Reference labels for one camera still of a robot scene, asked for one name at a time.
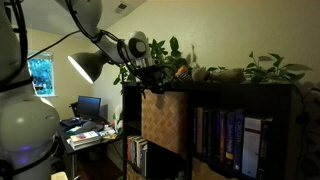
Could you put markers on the grey book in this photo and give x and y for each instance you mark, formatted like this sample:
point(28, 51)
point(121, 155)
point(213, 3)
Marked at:
point(135, 150)

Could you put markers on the grey desk lamp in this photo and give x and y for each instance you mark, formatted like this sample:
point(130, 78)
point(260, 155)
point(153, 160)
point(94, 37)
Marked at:
point(88, 63)

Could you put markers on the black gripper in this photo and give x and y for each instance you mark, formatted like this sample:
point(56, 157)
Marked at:
point(153, 74)

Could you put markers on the black computer monitor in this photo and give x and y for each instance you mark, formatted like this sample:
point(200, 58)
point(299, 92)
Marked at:
point(89, 107)

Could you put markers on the green potted pothos plant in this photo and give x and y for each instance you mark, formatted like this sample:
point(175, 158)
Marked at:
point(173, 53)

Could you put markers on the dark blue cloth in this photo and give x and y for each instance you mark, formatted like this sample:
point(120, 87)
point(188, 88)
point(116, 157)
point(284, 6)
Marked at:
point(71, 122)

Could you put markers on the black cube bookshelf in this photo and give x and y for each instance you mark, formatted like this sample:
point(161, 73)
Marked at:
point(216, 95)

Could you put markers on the orange striped sock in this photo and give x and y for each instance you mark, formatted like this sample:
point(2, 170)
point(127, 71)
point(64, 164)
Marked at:
point(182, 71)

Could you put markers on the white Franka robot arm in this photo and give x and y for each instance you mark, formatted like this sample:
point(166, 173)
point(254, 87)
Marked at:
point(28, 126)

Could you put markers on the ceiling air vent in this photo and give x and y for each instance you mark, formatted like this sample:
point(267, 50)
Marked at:
point(120, 7)

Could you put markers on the black book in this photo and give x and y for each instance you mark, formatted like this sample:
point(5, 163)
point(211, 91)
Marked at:
point(265, 146)

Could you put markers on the window with white frame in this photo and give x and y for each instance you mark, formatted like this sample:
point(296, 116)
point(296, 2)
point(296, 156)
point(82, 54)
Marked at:
point(43, 73)

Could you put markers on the blue and yellow book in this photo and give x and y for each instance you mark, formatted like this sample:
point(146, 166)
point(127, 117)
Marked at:
point(230, 136)

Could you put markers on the dark navy book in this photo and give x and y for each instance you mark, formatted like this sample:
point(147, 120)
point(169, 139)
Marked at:
point(210, 133)

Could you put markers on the large woven bamboo basket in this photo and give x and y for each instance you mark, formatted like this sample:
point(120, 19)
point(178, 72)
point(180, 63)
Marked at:
point(165, 120)

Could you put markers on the orange red book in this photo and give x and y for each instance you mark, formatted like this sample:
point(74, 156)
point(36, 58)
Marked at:
point(128, 148)

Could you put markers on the dark desk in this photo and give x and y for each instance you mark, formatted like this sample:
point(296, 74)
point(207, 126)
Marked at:
point(68, 146)

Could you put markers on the blue circuits book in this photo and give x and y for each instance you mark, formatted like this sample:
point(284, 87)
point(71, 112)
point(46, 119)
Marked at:
point(238, 140)

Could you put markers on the stack of books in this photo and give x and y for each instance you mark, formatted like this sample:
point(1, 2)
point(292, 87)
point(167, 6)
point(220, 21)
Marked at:
point(85, 138)

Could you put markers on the light grey speckled sock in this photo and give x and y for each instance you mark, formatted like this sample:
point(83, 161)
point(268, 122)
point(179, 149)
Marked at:
point(200, 75)

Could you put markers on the colourful small paper items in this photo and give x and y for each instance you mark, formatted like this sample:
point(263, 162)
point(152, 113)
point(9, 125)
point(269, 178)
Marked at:
point(108, 132)

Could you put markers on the tan book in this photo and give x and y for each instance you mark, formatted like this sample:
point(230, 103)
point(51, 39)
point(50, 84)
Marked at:
point(199, 130)

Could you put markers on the orange spine book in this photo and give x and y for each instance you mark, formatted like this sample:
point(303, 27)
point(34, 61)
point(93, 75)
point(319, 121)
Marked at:
point(222, 135)

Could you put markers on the white green desk ornament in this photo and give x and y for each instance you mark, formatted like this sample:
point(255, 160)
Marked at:
point(118, 115)

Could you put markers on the pale yellow box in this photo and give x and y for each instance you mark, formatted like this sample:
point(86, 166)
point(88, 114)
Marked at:
point(59, 176)

